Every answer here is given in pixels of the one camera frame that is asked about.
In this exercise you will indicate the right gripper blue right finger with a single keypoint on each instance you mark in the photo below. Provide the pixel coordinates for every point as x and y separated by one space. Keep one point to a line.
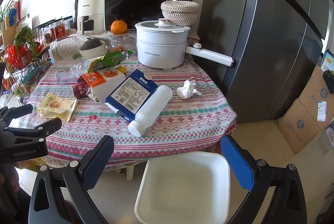
287 204

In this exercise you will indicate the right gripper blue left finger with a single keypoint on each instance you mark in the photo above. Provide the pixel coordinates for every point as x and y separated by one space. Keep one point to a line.
47 204

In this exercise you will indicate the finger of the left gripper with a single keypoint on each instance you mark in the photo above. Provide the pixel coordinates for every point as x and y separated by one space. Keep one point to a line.
45 129
8 114

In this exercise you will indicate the yellow snack wrapper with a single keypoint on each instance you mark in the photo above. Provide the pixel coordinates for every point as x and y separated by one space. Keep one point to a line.
53 106

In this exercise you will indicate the red drink can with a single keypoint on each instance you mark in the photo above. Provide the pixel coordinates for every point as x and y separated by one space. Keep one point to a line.
80 89

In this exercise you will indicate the clear plastic water bottle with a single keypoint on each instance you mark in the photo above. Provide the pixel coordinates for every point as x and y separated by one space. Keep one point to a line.
71 74

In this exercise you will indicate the white orange fries carton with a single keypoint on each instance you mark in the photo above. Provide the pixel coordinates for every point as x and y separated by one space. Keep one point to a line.
102 83

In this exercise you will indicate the blue milk carton box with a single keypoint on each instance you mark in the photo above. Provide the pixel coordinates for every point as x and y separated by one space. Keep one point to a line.
128 97

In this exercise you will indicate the white yogurt bottle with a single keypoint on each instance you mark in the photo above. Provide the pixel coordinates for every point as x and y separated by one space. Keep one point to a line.
149 112

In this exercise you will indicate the green snack bag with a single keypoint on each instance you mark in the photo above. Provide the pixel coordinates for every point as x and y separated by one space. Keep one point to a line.
111 59

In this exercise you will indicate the white tissue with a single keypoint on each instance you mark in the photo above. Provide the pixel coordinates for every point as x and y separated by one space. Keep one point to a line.
188 90

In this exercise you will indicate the white plastic trash bin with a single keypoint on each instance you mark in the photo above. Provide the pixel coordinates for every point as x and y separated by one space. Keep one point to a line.
191 187

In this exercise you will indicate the green leafy vegetable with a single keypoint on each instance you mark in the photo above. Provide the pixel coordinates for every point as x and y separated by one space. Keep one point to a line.
25 38

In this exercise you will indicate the white dotted cloth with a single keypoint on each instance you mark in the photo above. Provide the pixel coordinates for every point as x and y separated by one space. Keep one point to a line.
67 48

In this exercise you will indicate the white stacked bowls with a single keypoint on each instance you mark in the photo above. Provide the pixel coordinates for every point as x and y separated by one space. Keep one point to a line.
89 54

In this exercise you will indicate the dark green squash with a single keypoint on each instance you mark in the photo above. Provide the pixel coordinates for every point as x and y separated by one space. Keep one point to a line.
91 43

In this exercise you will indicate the red label spice jar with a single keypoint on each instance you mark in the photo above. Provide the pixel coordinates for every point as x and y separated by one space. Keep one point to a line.
59 29

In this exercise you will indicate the glass jar with tomatoes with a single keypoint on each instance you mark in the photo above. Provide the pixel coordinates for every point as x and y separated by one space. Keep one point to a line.
122 42

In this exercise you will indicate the orange tangerine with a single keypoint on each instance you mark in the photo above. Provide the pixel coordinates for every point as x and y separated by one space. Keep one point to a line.
118 27

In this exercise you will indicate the cream air fryer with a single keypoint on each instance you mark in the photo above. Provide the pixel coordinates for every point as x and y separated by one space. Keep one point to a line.
91 19

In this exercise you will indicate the patterned tablecloth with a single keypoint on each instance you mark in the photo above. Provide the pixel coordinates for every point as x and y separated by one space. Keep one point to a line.
184 125

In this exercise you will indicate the white electric cooking pot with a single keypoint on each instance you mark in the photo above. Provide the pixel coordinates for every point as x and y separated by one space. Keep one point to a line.
162 45

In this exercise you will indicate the black microwave oven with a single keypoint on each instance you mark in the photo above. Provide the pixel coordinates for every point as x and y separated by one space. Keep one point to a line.
132 11

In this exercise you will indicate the woven rattan basket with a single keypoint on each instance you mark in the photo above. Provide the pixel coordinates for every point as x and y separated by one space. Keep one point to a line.
180 12

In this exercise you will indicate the dark grey refrigerator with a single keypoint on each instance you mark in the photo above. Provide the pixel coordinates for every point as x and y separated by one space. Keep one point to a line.
275 46

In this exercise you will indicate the black wire rack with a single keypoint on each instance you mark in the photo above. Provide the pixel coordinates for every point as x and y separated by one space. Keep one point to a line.
23 72

